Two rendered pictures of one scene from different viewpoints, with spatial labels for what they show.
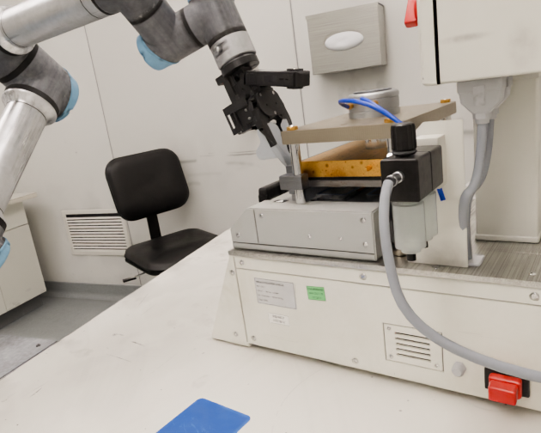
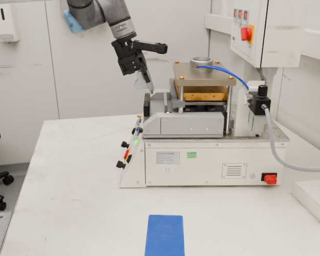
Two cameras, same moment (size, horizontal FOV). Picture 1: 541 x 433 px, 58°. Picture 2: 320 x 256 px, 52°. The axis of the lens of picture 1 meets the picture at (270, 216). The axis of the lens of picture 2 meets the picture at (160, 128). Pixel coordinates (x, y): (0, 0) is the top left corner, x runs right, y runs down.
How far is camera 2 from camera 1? 0.61 m
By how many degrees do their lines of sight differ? 36
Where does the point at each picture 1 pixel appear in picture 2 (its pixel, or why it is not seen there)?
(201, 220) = not seen: outside the picture
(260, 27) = not seen: outside the picture
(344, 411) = (216, 202)
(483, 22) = (279, 48)
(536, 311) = (282, 149)
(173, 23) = (94, 9)
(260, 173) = (16, 81)
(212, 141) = not seen: outside the picture
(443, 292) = (250, 147)
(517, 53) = (289, 60)
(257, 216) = (162, 121)
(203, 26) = (111, 13)
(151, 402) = (126, 223)
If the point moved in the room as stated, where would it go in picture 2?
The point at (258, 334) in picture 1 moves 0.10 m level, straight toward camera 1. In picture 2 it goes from (153, 180) to (174, 193)
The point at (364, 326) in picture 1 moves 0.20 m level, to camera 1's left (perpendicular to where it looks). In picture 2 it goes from (214, 165) to (164, 186)
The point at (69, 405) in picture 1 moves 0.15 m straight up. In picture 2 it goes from (79, 238) to (73, 190)
